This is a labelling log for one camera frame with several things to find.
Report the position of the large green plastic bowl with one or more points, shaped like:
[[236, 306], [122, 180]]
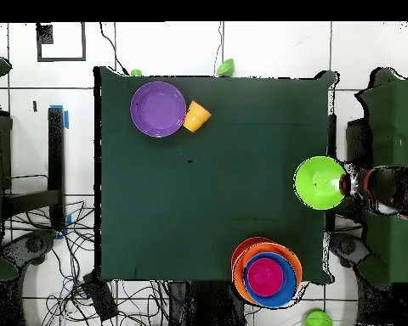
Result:
[[316, 183]]

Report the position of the blue plastic bowl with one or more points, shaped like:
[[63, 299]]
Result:
[[289, 282]]

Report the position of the red-orange plastic bowl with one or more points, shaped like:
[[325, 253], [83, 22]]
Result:
[[243, 246]]

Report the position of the pink plastic bowl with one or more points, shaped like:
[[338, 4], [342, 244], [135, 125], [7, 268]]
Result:
[[265, 276]]

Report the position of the large orange plastic bowl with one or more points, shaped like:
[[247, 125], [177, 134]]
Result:
[[238, 275]]

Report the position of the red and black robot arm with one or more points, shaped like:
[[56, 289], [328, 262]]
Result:
[[391, 190]]

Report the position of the black wheeled base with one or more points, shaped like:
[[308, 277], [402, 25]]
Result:
[[346, 246], [34, 244]]

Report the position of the green round object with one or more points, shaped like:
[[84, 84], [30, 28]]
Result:
[[136, 72], [318, 320]]

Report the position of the dark green tablecloth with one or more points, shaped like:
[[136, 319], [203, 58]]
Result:
[[207, 186]]

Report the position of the orange plastic cup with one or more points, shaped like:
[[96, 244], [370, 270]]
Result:
[[195, 117]]

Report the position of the small green plastic bowl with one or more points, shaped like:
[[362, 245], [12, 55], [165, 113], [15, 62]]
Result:
[[226, 67]]

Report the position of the purple plastic bowl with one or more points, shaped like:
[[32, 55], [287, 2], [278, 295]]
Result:
[[158, 109]]

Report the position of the black power brick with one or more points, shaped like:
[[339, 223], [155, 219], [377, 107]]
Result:
[[100, 299]]

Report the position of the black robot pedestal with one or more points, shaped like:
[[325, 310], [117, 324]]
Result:
[[204, 305]]

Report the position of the black frame stand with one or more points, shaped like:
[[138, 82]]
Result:
[[56, 152]]

